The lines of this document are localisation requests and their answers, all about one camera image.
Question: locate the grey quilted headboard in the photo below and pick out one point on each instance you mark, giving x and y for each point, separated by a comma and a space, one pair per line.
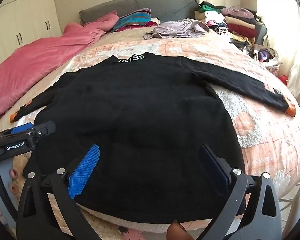
165, 7

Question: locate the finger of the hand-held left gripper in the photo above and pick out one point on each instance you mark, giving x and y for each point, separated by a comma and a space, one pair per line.
46, 127
21, 128

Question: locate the brown rounded object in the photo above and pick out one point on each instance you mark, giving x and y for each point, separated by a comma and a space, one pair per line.
176, 231

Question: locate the small red object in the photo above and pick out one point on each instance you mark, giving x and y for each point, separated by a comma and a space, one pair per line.
284, 79

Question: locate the cream curtain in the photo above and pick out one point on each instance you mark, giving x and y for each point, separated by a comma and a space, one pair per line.
290, 42

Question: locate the lilac crumpled garment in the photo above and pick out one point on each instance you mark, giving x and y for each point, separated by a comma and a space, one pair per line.
175, 28

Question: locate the pile of folded clothes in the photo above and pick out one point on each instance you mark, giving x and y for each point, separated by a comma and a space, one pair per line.
240, 27

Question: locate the magenta folded cloth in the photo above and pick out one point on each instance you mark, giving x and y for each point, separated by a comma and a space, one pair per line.
151, 23

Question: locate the striped blue cushion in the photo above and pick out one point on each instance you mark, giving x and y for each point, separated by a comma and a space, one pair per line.
135, 18

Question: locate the black sweater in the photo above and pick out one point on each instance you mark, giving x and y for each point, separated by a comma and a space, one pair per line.
140, 117

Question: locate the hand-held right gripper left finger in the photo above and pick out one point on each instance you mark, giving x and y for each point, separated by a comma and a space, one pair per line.
83, 172

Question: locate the pink blanket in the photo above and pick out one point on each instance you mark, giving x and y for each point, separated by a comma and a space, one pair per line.
40, 55

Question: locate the cream wardrobe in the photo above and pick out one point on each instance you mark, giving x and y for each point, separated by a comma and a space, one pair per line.
22, 17

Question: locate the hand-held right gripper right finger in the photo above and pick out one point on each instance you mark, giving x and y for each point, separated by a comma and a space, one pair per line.
215, 168

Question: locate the person's left hand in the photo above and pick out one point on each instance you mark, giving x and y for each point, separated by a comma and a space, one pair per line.
14, 180

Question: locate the dark grey box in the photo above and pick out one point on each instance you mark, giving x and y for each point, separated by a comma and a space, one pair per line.
261, 32

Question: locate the peach white tufted bedspread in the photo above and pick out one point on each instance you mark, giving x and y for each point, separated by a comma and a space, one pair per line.
260, 135

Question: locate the purple cloth bundle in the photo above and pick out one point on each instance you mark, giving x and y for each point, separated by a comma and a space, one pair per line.
265, 53

